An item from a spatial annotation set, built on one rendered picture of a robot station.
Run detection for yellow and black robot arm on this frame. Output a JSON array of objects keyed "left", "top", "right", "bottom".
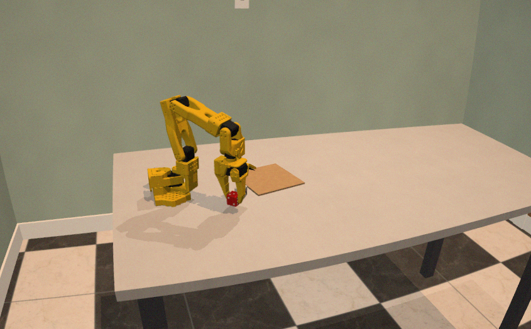
[{"left": 150, "top": 95, "right": 245, "bottom": 207}]

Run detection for tan flat mat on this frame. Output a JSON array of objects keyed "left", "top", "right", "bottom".
[{"left": 246, "top": 163, "right": 305, "bottom": 196}]

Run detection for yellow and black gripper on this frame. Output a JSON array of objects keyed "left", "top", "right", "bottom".
[{"left": 214, "top": 155, "right": 256, "bottom": 203}]

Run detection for red die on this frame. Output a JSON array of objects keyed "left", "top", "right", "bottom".
[{"left": 227, "top": 191, "right": 239, "bottom": 207}]

